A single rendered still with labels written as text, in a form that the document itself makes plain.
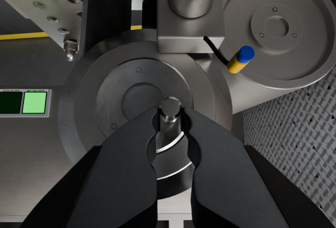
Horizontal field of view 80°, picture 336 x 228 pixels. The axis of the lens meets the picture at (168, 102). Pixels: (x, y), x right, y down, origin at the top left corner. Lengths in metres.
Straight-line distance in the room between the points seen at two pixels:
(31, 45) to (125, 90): 3.01
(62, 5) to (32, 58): 2.62
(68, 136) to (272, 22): 0.21
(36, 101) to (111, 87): 0.44
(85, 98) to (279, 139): 0.26
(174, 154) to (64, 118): 0.10
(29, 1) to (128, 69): 0.34
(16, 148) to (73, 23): 0.32
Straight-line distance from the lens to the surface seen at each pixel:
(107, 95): 0.16
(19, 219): 0.62
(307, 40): 0.24
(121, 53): 0.18
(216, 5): 0.17
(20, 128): 0.60
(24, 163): 0.60
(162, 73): 0.16
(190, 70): 0.17
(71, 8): 0.46
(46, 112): 0.57
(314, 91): 0.27
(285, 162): 0.32
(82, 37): 0.21
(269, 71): 0.20
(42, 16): 0.51
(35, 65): 3.00
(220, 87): 0.18
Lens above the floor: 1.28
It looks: 11 degrees down
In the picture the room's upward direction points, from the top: 180 degrees clockwise
